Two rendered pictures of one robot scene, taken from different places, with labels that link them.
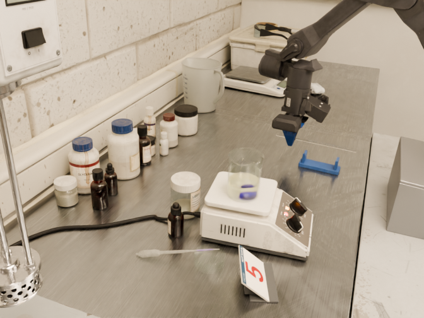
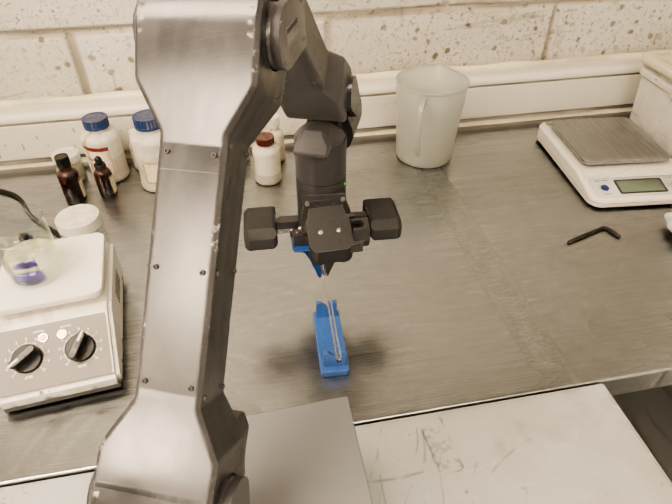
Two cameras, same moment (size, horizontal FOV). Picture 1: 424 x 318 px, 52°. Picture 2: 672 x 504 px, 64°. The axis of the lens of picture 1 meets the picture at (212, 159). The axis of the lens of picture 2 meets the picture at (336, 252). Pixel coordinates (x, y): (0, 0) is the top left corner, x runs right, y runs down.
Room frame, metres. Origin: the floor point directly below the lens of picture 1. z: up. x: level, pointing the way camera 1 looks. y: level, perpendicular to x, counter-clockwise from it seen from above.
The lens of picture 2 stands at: (0.75, -0.65, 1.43)
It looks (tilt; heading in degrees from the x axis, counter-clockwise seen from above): 40 degrees down; 60
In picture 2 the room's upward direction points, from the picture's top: straight up
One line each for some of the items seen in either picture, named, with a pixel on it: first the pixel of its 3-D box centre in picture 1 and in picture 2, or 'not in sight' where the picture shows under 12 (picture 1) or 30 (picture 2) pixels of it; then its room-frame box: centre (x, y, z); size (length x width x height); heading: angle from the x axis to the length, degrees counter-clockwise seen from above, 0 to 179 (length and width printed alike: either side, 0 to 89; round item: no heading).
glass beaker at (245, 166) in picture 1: (243, 176); (23, 248); (0.68, -0.06, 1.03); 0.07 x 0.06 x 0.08; 161
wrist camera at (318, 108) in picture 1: (316, 106); (333, 229); (0.99, -0.24, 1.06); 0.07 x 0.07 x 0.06; 68
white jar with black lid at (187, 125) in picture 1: (185, 120); not in sight; (1.16, 0.08, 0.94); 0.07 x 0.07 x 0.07
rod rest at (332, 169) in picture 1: (320, 161); (330, 334); (0.97, -0.27, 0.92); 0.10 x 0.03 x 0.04; 67
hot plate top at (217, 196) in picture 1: (241, 192); (52, 271); (0.70, -0.06, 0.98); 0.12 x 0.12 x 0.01; 76
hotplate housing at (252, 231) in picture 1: (253, 213); (62, 310); (0.69, -0.08, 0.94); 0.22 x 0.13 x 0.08; 76
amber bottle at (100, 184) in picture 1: (98, 188); (69, 178); (0.75, 0.23, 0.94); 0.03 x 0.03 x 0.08
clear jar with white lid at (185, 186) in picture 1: (185, 195); (85, 238); (0.75, 0.05, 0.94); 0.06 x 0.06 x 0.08
